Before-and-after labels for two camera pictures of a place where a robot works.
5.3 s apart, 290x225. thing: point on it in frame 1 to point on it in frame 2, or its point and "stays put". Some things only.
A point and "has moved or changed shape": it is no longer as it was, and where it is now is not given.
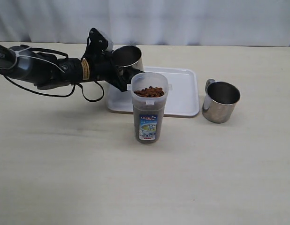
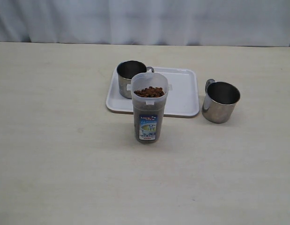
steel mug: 220,101 stays put
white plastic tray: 182,96 stays put
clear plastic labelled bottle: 149,92 stays put
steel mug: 126,56 has moved or changed shape
